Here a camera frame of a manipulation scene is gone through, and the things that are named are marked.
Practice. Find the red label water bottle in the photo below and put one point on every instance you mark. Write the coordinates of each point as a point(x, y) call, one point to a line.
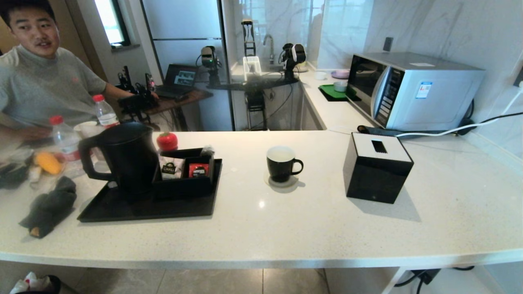
point(65, 141)

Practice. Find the black electric kettle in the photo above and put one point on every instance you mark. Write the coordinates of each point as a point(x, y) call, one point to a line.
point(130, 159)

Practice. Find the red snack packet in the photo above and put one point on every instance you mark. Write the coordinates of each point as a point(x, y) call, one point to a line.
point(199, 170)

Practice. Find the dark wall socket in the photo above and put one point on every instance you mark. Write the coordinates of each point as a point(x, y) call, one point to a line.
point(388, 44)

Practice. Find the purple plate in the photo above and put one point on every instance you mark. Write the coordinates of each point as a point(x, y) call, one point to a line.
point(341, 74)

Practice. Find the black mug white inside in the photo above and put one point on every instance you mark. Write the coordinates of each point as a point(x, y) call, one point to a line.
point(280, 167)

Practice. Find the clear water bottle red cap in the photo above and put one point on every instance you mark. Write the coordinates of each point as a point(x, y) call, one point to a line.
point(105, 114)

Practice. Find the small white bowl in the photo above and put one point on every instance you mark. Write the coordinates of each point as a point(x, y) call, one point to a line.
point(340, 86)

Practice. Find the green tray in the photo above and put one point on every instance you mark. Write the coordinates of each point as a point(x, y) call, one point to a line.
point(331, 92)

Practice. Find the paper cup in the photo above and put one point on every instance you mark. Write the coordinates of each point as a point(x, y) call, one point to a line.
point(88, 128)

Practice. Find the dark framed window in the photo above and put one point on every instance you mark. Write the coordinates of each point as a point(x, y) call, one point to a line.
point(108, 20)

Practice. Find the round pale coaster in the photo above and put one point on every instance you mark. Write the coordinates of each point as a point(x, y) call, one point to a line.
point(286, 185)

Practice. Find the dark grey cloth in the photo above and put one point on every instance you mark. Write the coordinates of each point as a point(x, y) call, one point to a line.
point(49, 208)

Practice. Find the orange corn toy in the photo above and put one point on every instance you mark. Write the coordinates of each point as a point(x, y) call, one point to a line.
point(48, 162)

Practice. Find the small white cup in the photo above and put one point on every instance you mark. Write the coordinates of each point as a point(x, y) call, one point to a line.
point(320, 76)

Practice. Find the black rectangular serving tray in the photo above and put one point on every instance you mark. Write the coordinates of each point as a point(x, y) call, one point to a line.
point(143, 210)

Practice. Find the silver microwave oven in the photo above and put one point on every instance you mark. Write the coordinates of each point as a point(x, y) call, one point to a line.
point(433, 94)

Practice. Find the black laptop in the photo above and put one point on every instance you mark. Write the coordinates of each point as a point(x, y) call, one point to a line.
point(179, 77)

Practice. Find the chrome faucet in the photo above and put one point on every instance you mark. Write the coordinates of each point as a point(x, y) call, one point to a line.
point(272, 52)

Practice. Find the black compartment box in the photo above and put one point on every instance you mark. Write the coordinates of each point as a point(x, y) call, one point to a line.
point(184, 188)

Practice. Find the black power strip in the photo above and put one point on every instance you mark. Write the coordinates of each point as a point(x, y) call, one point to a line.
point(376, 130)

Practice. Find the red tomato shaped timer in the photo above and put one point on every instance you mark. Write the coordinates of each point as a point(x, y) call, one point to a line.
point(167, 141)

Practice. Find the white packet with black logo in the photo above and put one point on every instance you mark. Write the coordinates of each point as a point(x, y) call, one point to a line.
point(171, 169)

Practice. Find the black white robot joint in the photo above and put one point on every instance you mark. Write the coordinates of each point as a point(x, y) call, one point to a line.
point(294, 54)

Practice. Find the man in grey t-shirt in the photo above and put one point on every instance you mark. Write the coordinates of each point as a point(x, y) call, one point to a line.
point(41, 85)

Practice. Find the bin with white rubbish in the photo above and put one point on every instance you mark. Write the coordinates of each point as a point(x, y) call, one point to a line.
point(32, 282)

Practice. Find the black upright bracket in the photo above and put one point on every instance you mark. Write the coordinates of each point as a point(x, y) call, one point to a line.
point(247, 22)

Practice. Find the brown wooden desk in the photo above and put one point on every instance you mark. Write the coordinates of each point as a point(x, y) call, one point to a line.
point(192, 96)

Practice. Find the black tissue box white lid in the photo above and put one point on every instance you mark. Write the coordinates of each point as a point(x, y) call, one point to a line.
point(376, 179)

